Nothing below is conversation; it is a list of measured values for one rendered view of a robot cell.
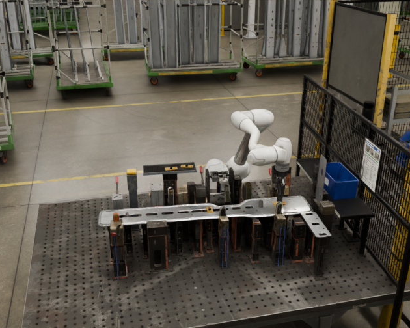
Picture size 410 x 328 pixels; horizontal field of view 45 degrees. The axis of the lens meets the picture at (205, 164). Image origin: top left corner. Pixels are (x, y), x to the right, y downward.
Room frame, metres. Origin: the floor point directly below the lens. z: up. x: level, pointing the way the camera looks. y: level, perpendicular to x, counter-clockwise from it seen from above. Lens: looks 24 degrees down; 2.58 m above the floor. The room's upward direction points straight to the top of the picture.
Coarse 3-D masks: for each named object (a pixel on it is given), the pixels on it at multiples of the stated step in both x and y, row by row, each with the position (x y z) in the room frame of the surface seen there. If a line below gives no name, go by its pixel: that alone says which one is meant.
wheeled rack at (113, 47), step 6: (102, 36) 12.56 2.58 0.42; (138, 36) 12.76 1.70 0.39; (114, 42) 12.55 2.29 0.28; (126, 42) 12.36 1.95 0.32; (138, 42) 12.40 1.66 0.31; (114, 48) 11.80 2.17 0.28; (120, 48) 11.82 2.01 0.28; (126, 48) 11.83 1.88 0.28; (132, 48) 11.83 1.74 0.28; (138, 48) 11.83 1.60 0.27; (162, 48) 11.95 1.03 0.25
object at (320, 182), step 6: (324, 162) 2.85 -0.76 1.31; (318, 168) 2.93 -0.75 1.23; (324, 168) 2.84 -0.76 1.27; (318, 174) 2.92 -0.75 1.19; (324, 174) 2.83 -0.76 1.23; (318, 180) 2.91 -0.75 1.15; (324, 180) 2.82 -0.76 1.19; (318, 186) 2.90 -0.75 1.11; (318, 192) 2.89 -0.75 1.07; (318, 198) 2.88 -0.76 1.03
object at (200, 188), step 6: (198, 186) 2.96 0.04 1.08; (204, 186) 2.96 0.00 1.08; (198, 192) 2.93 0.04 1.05; (204, 192) 2.93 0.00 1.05; (198, 198) 2.93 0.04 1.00; (204, 198) 2.93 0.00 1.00; (204, 210) 2.94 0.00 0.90; (204, 222) 2.94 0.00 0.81; (204, 228) 2.94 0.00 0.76; (204, 234) 2.93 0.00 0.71
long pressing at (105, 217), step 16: (128, 208) 2.79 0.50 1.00; (144, 208) 2.79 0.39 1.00; (160, 208) 2.80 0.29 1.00; (176, 208) 2.80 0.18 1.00; (192, 208) 2.80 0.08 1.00; (256, 208) 2.80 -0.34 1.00; (272, 208) 2.80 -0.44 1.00; (288, 208) 2.80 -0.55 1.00; (304, 208) 2.80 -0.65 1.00; (128, 224) 2.61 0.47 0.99
